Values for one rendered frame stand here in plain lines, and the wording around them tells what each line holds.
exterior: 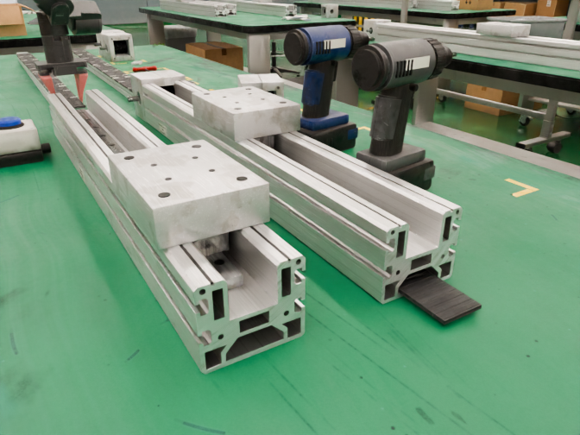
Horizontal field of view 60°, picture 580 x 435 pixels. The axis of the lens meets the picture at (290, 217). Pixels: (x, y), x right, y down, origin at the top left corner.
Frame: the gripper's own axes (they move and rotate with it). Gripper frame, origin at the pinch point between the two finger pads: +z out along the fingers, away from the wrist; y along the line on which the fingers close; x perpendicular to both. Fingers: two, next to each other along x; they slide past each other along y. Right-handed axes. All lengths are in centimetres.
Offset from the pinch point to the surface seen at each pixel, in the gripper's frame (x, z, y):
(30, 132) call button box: -31.4, -2.2, -10.7
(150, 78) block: -15.3, -6.0, 15.5
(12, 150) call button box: -31.5, 0.5, -14.0
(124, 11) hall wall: 1084, 45, 277
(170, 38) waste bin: 446, 37, 169
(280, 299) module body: -95, -1, 2
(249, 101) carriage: -58, -9, 19
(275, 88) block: -32.6, -4.6, 36.9
